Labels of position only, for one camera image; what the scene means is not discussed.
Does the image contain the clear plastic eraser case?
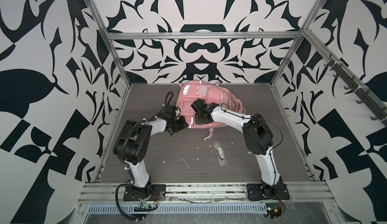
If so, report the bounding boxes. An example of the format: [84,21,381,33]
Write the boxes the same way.
[213,141,227,166]

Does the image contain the right circuit board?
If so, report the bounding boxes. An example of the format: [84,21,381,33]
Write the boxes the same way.
[265,202,286,220]

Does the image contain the circuit board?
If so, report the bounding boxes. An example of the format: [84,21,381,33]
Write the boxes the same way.
[134,202,158,212]
[265,202,286,220]

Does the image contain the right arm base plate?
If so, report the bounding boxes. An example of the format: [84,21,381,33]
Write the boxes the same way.
[246,182,290,201]

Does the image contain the wall hook rail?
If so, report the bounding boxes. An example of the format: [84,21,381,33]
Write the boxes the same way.
[325,53,387,127]

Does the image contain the pink student backpack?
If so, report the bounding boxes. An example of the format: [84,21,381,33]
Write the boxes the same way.
[176,80,247,140]

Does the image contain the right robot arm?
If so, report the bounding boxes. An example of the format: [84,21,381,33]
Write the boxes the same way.
[191,99,284,198]

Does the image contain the aluminium frame rail front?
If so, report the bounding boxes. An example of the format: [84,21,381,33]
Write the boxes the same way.
[77,181,335,204]

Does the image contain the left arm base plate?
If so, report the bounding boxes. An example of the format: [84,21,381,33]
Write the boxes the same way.
[123,184,166,202]

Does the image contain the left base black cable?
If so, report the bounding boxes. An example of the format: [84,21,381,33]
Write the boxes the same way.
[114,183,146,222]

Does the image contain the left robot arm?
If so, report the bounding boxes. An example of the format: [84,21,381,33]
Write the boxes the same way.
[113,104,188,195]

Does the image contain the left circuit board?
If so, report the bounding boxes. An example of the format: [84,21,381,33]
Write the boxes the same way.
[134,202,158,212]

